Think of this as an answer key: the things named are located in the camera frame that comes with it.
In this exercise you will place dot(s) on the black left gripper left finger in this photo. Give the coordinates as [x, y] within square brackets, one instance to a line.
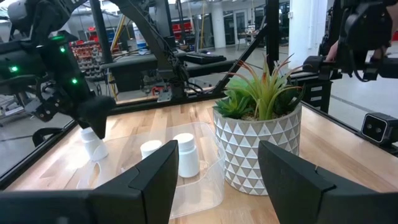
[146, 193]

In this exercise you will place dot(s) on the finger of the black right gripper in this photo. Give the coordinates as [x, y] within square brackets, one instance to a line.
[98, 115]

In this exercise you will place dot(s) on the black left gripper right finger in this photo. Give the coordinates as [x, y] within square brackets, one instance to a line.
[304, 199]

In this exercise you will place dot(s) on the white plastic pill bottle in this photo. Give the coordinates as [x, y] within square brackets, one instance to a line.
[188, 158]
[150, 147]
[93, 149]

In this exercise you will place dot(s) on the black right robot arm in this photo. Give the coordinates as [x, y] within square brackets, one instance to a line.
[65, 71]

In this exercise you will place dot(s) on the clear plastic basket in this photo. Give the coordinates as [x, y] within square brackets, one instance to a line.
[202, 196]

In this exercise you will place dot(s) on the red parts bin shelf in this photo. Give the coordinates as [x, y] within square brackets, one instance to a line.
[84, 56]

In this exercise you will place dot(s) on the grey desk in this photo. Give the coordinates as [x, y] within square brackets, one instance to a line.
[133, 60]

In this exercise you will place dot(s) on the grey triangle-pattern concrete planter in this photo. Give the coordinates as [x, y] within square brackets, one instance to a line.
[245, 146]

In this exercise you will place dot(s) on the white blue jug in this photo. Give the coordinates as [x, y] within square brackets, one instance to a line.
[140, 39]

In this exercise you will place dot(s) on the black equipment cabinet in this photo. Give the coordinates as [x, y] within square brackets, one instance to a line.
[325, 102]

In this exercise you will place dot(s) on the dark green spiky succulent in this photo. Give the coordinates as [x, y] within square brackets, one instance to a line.
[289, 99]

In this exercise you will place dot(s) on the long-leaved artificial air plant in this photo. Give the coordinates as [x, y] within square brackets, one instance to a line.
[264, 93]

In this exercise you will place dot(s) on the green spiky rosette succulent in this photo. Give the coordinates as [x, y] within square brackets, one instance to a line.
[233, 105]

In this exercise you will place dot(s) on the black keyboard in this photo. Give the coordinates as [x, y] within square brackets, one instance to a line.
[205, 58]

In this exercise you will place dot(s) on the light green rosette succulent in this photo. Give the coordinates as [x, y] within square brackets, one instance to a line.
[237, 84]

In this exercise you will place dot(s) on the white building pillar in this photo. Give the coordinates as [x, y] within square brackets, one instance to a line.
[306, 31]
[218, 28]

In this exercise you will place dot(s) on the person's hand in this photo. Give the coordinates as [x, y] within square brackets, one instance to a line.
[332, 51]

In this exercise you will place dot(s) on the person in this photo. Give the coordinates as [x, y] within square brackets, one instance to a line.
[393, 15]

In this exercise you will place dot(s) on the silver aluminium bracket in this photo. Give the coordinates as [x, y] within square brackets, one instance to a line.
[164, 96]

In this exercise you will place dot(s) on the black table-level camera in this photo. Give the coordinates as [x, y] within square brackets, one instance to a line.
[377, 127]

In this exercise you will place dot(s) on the black metal rig frame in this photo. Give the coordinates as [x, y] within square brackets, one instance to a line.
[272, 31]

